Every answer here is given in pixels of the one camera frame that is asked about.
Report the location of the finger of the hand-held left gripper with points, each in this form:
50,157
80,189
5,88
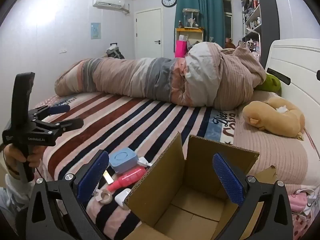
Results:
72,124
60,108

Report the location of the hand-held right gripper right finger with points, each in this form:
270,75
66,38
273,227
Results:
228,180

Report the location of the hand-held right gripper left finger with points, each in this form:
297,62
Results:
93,177

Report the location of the small silver rectangular item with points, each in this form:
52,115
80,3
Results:
108,177

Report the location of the clear tape roll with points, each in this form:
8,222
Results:
109,199

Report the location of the white earbuds case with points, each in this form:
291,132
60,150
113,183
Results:
121,197

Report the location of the blue square case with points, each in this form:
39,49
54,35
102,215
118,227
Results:
123,158

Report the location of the pink bottle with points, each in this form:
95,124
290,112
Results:
130,177

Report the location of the brown cardboard box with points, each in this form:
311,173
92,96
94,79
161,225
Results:
190,212

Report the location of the white wrapper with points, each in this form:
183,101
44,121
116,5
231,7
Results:
143,160

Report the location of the person's left forearm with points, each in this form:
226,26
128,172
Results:
13,192

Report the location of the person's left hand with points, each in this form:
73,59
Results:
13,155

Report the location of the striped plush blanket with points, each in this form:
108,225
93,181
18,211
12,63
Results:
112,120

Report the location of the pink flat case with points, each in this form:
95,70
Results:
297,202

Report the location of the yellow plush toy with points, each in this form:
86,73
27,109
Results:
275,122

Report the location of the dark bag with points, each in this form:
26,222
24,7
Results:
115,52

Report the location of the rolled pink grey duvet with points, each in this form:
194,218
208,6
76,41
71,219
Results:
140,77

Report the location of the pink printed bed sheet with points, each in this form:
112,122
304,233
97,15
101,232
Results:
301,226

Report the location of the green plush toy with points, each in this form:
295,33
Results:
271,83

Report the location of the white door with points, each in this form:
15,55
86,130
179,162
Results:
148,35

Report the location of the white air conditioner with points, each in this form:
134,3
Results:
108,2

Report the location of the pink gift bag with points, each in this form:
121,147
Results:
181,48

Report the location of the white bed headboard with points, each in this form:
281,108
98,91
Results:
295,62

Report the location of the white pink storage rack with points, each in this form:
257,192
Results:
252,46

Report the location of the brown stuffed toy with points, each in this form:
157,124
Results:
229,43

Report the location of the yellow shelf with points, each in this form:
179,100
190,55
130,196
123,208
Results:
190,30

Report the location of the glass display case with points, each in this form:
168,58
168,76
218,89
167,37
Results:
191,18

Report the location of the window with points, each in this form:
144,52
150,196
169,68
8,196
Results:
227,20

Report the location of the teal curtain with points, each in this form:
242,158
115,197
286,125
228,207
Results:
210,17

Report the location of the black bookshelf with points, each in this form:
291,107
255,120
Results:
268,10

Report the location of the small blue wall poster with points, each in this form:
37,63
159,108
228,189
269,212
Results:
95,30

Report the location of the round wall clock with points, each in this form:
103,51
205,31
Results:
169,0

